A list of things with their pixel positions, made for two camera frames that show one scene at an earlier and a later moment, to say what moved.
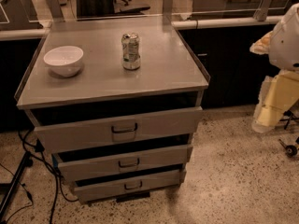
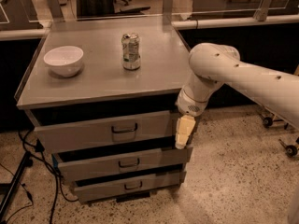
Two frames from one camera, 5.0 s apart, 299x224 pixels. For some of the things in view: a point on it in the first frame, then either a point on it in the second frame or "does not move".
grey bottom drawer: x=93 y=189 does not move
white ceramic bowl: x=64 y=60 does not move
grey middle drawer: x=121 y=161 does not move
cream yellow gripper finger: x=277 y=93 to x=184 y=125
